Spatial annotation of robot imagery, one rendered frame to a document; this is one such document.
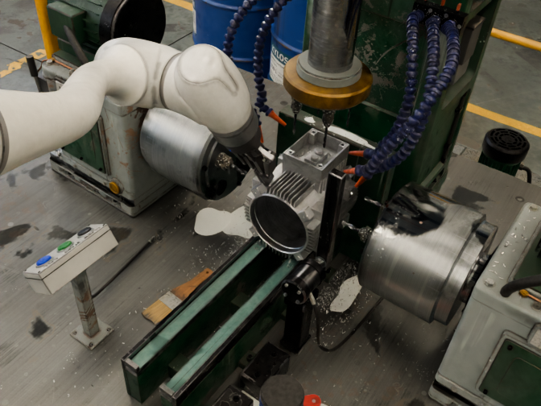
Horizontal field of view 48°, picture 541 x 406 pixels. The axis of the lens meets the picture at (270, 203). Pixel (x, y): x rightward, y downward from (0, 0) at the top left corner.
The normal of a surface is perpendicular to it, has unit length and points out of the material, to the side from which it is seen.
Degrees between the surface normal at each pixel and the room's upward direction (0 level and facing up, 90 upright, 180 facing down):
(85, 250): 58
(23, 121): 67
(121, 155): 90
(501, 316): 90
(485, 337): 90
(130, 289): 0
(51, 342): 0
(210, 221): 0
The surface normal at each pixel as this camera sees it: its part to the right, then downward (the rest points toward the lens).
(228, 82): 0.80, 0.26
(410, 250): -0.41, -0.07
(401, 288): -0.58, 0.50
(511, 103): 0.05, -0.74
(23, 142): 0.94, 0.29
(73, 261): 0.72, -0.04
